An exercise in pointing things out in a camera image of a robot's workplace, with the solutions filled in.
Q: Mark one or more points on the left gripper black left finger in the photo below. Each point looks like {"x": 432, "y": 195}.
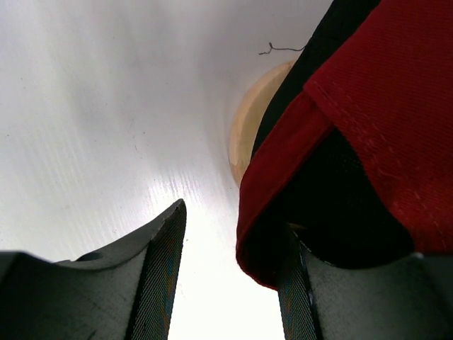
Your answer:
{"x": 124, "y": 290}

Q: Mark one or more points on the red LA baseball cap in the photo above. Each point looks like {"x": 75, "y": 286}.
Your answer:
{"x": 388, "y": 90}

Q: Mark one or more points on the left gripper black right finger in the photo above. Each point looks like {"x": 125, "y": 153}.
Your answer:
{"x": 408, "y": 299}

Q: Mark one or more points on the wooden hat stand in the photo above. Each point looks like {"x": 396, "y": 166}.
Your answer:
{"x": 248, "y": 117}

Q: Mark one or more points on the black baseball cap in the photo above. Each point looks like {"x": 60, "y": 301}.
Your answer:
{"x": 305, "y": 176}

